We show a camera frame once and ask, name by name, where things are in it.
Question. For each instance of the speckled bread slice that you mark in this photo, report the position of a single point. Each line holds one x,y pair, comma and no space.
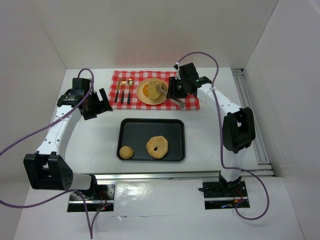
153,94

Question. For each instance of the black baking tray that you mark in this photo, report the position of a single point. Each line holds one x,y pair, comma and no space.
136,132

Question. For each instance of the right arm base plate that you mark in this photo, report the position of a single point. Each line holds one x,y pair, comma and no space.
215,198

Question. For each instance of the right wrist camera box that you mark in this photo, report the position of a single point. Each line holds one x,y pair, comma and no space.
186,72

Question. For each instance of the aluminium front rail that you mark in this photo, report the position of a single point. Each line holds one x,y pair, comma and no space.
150,176

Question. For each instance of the pale bagel with hole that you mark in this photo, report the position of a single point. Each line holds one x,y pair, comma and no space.
157,147

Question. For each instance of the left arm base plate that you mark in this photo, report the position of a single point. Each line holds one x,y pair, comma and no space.
102,200

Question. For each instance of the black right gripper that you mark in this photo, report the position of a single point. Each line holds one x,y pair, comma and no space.
173,88

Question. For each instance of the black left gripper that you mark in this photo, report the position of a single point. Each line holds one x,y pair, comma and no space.
94,106

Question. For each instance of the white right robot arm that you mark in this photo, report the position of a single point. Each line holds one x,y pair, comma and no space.
236,126

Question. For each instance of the metal tongs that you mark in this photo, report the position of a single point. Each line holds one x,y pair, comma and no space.
162,89

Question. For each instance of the red white checkered cloth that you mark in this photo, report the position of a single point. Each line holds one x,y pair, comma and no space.
137,77

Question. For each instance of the gold knife black handle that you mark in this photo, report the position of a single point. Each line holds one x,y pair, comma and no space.
119,83

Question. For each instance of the gold fork black handle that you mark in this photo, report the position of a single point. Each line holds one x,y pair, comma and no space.
123,85

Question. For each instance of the aluminium right side rail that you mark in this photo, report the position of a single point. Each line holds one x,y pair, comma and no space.
263,161

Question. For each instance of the orange glazed donut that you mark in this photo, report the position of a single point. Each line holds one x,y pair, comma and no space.
145,90

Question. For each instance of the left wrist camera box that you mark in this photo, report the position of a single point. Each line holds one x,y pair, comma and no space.
80,86

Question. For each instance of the beige round plate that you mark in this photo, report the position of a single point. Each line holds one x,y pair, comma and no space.
146,100

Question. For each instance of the aluminium rail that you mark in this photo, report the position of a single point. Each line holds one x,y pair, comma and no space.
263,161
150,176

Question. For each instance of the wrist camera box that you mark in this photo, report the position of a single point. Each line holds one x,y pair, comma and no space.
186,72
80,86

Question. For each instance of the gold spoon black handle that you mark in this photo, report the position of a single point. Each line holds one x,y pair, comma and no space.
130,83

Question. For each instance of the round yellow muffin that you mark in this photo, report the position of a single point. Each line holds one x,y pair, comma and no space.
126,152

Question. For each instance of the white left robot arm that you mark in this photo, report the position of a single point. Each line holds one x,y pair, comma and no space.
46,168

